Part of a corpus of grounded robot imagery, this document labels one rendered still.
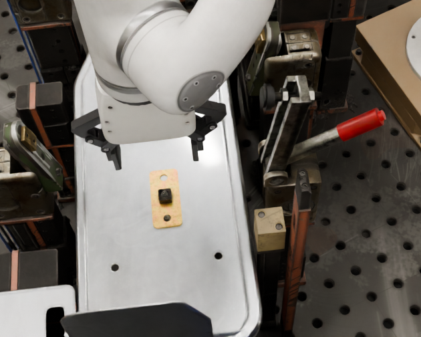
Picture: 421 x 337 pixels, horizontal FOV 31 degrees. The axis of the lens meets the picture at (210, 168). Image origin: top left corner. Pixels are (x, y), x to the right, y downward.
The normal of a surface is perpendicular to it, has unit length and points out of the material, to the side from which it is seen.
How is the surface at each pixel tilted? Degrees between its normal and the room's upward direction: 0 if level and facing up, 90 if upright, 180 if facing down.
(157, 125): 92
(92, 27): 87
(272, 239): 90
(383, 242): 0
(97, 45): 91
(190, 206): 0
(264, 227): 0
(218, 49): 73
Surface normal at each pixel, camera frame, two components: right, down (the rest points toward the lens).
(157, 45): -0.44, -0.24
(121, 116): -0.02, 0.87
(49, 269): -0.04, -0.49
